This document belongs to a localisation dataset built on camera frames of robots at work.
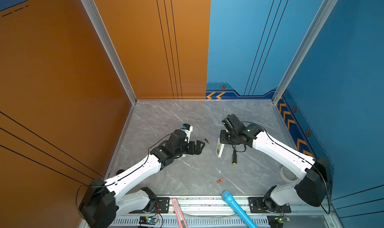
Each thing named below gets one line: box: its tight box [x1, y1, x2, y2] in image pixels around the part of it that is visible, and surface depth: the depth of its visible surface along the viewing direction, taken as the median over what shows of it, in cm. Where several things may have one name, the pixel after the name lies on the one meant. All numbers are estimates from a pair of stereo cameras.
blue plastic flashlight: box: [221, 190, 258, 228], surface depth 72 cm
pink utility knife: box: [172, 198, 188, 228], surface depth 72 cm
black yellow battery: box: [232, 150, 237, 165], surface depth 89 cm
